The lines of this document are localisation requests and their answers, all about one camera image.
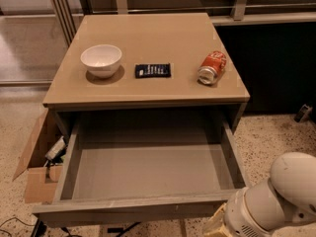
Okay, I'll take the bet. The metal railing frame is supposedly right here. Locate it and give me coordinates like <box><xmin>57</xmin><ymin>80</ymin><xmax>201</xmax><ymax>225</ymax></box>
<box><xmin>51</xmin><ymin>0</ymin><xmax>316</xmax><ymax>41</ymax></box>

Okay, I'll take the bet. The white ceramic bowl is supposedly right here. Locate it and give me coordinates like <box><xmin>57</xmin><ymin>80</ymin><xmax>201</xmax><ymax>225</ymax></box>
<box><xmin>80</xmin><ymin>44</ymin><xmax>122</xmax><ymax>78</ymax></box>

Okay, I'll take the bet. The orange soda can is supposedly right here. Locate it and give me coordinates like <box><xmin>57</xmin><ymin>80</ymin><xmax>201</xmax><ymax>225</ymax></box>
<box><xmin>197</xmin><ymin>50</ymin><xmax>226</xmax><ymax>85</ymax></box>

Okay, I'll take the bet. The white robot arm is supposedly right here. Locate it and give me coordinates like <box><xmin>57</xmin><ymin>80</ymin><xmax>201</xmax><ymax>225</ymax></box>
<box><xmin>203</xmin><ymin>152</ymin><xmax>316</xmax><ymax>237</ymax></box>

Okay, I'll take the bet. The grey top drawer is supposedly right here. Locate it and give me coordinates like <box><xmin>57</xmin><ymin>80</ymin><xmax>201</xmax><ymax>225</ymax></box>
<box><xmin>33</xmin><ymin>113</ymin><xmax>250</xmax><ymax>227</ymax></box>

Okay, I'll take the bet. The open cardboard box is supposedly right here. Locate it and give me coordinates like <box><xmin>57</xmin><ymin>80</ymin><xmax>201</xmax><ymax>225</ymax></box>
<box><xmin>13</xmin><ymin>111</ymin><xmax>62</xmax><ymax>203</ymax></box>

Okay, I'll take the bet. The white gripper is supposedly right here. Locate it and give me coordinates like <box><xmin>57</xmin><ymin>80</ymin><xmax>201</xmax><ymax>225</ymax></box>
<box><xmin>202</xmin><ymin>188</ymin><xmax>272</xmax><ymax>237</ymax></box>

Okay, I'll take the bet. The black cable left floor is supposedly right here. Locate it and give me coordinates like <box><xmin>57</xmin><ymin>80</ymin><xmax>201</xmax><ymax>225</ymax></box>
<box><xmin>0</xmin><ymin>216</ymin><xmax>38</xmax><ymax>237</ymax></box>

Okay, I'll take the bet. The small grey floor object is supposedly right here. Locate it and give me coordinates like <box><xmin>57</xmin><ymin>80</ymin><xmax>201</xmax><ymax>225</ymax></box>
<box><xmin>294</xmin><ymin>104</ymin><xmax>312</xmax><ymax>122</ymax></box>

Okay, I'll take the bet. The white device in box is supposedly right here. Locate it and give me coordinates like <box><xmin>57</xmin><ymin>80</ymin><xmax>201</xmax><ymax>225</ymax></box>
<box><xmin>45</xmin><ymin>136</ymin><xmax>66</xmax><ymax>161</ymax></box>

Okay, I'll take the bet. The black snack packet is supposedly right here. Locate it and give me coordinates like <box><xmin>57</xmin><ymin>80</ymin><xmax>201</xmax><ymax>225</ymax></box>
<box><xmin>135</xmin><ymin>63</ymin><xmax>171</xmax><ymax>79</ymax></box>

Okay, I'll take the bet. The tan drawer cabinet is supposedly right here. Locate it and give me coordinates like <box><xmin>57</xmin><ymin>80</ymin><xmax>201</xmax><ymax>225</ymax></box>
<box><xmin>43</xmin><ymin>13</ymin><xmax>250</xmax><ymax>134</ymax></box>

